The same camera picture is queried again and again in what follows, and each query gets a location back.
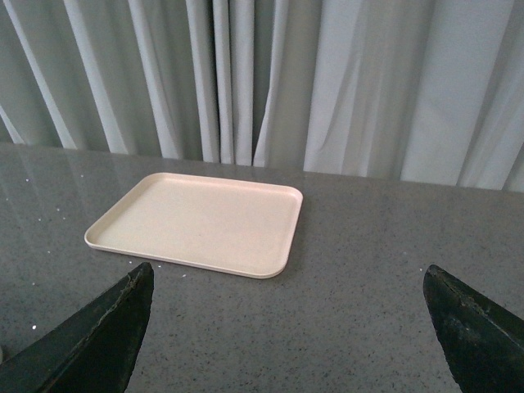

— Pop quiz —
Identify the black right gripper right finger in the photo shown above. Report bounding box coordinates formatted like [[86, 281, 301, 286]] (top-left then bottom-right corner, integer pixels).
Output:
[[423, 264, 523, 392]]

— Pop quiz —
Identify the white pleated curtain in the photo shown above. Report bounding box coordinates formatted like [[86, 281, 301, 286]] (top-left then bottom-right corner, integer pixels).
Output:
[[1, 1, 523, 192]]

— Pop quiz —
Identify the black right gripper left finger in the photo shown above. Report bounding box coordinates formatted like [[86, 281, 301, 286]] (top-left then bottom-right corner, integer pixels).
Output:
[[1, 263, 154, 392]]

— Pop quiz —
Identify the beige rectangular plastic tray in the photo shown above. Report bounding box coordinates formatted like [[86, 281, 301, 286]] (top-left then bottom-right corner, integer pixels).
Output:
[[84, 173, 303, 279]]

